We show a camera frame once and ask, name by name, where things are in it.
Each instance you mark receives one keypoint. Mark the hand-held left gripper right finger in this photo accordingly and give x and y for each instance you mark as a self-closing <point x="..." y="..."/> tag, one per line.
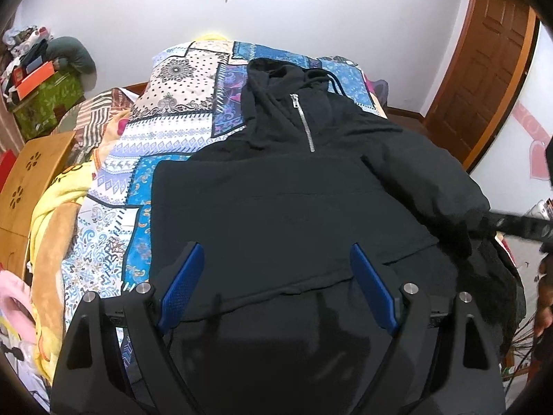
<point x="373" y="289"/>

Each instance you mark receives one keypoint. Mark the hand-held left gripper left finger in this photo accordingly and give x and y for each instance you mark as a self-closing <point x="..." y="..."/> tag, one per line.
<point x="181" y="283"/>

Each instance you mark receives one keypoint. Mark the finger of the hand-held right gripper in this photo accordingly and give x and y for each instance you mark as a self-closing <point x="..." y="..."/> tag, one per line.
<point x="518" y="224"/>

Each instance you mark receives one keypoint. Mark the black zip hoodie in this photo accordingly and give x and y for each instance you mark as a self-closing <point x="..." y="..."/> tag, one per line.
<point x="293" y="207"/>

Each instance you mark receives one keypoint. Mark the pile of mixed clothes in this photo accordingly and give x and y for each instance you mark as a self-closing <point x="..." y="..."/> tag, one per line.
<point x="19" y="52"/>

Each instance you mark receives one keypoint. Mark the person's right hand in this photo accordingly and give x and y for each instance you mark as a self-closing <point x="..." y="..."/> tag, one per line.
<point x="545" y="298"/>

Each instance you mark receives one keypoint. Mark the yellow cartoon blanket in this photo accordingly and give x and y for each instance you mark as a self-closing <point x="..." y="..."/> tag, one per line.
<point x="52" y="242"/>

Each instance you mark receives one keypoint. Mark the brown wooden door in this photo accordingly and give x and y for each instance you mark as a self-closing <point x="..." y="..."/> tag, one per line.
<point x="479" y="60"/>

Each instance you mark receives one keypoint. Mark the pink cloth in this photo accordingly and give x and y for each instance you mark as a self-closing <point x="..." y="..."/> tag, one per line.
<point x="13" y="298"/>

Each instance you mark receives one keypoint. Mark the wooden folding table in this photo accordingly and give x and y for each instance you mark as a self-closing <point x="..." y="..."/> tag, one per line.
<point x="30" y="181"/>

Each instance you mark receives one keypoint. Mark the blue patterned bedsheet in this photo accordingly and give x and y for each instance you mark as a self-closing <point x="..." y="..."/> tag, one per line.
<point x="181" y="95"/>

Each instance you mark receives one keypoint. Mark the brown striped cloth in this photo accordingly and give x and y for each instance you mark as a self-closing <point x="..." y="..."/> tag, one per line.
<point x="93" y="110"/>

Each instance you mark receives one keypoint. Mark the green patterned box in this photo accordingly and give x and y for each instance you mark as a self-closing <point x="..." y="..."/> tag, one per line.
<point x="47" y="101"/>

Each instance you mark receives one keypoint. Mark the orange flat box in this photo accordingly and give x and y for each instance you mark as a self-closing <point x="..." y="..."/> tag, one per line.
<point x="34" y="78"/>

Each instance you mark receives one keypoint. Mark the grey plush pillow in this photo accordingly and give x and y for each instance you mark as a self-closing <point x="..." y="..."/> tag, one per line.
<point x="73" y="52"/>

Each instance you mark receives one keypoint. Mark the pink heart wall decoration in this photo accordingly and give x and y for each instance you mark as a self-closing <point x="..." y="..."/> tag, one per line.
<point x="538" y="151"/>

